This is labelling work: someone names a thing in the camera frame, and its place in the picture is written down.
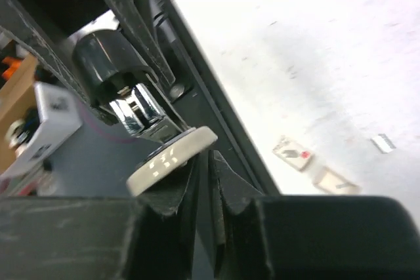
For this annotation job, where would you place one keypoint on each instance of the staple box with red dot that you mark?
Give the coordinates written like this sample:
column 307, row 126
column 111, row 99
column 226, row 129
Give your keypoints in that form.
column 293, row 153

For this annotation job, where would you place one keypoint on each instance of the open staple box tray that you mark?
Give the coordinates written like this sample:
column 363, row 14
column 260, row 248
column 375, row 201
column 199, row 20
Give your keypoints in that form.
column 333, row 183

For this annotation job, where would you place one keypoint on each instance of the white cardboard box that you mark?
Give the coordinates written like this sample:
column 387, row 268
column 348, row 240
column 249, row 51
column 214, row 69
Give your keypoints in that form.
column 58, row 117

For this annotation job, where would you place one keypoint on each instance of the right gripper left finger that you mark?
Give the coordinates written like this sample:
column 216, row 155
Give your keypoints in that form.
column 150, row 236

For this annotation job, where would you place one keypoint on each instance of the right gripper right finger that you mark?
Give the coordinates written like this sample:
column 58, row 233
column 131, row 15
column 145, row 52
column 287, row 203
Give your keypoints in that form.
column 308, row 236

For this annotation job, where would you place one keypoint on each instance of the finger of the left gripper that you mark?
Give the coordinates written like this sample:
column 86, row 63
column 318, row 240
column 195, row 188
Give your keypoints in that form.
column 136, row 22
column 43, row 27

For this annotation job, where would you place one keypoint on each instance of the strip of metal staples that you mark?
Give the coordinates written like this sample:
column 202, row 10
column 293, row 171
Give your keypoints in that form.
column 383, row 143

